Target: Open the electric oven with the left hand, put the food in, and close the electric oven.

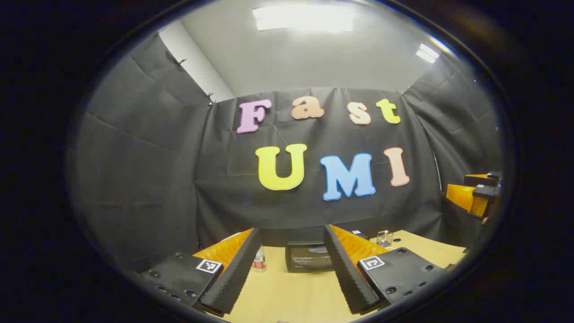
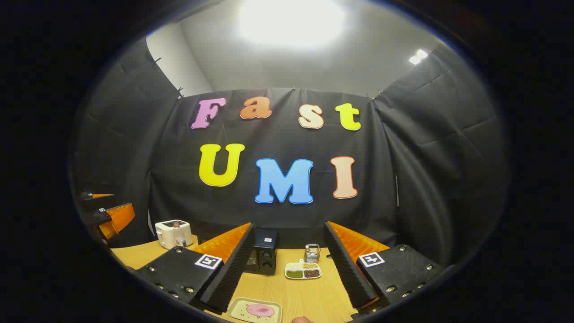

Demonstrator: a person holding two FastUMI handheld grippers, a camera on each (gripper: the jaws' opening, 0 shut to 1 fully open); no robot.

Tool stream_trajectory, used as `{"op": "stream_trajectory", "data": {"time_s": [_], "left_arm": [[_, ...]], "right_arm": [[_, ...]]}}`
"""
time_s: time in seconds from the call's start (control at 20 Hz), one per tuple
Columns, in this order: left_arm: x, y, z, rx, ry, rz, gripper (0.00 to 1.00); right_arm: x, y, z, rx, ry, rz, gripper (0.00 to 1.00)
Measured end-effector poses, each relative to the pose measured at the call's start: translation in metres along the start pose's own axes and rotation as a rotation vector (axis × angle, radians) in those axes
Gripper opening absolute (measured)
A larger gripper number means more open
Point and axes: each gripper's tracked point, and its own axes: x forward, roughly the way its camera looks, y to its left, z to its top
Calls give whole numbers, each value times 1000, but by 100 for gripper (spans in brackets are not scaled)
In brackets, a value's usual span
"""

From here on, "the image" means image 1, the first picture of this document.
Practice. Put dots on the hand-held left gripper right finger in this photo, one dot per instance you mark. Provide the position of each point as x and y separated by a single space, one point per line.
347 273

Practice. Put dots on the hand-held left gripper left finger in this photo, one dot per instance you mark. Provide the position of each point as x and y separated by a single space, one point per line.
233 278

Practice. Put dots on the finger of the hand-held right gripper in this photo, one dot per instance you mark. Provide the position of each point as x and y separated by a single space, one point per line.
462 197
486 181

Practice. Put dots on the black electric oven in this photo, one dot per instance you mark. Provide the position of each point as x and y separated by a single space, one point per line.
309 259

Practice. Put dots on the clear plastic bottle red label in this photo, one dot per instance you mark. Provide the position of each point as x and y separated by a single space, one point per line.
259 264

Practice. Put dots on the black backdrop cloth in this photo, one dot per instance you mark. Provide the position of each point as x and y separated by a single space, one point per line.
179 157

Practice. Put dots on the small ceiling light panel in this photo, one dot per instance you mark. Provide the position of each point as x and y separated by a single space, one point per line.
427 53

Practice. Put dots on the large ceiling light panel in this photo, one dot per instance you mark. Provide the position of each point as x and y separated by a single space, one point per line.
305 18

